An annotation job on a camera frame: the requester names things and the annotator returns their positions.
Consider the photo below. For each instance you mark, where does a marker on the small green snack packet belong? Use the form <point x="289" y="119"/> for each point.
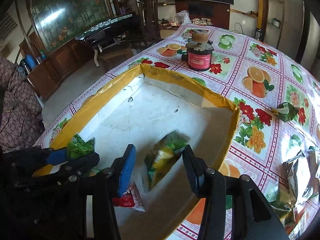
<point x="78" y="148"/>

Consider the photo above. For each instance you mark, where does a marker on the silver foil snack bag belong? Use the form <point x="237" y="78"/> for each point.
<point x="302" y="169"/>

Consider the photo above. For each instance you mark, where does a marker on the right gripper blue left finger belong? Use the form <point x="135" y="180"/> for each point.
<point x="115" y="181"/>

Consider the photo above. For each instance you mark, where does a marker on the green yellow snack bag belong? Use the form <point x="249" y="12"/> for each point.
<point x="163" y="156"/>

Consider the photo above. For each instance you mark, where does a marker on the red label jar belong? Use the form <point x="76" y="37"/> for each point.
<point x="199" y="51"/>

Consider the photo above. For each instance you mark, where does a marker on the white plastic bag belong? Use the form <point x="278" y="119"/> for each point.
<point x="179" y="18"/>

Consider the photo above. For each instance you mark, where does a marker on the small green foil candy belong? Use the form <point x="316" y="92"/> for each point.
<point x="285" y="111"/>

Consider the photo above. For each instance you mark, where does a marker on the floral fruit tablecloth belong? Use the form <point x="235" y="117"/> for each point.
<point x="257" y="78"/>

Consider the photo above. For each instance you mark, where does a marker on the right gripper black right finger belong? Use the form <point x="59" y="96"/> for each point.
<point x="252" y="215"/>

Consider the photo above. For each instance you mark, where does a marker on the dark wooden chair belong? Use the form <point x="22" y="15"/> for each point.
<point x="149" y="23"/>

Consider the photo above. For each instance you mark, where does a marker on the yellow taped foam box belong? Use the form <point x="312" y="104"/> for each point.
<point x="140" y="106"/>

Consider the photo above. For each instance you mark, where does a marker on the floral painted glass cabinet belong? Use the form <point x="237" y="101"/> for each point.
<point x="59" y="21"/>

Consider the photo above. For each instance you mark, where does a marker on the woman in brown jacket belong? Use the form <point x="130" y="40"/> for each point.
<point x="21" y="112"/>

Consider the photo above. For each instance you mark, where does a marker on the red white snack packet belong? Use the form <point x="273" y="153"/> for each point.
<point x="130" y="199"/>

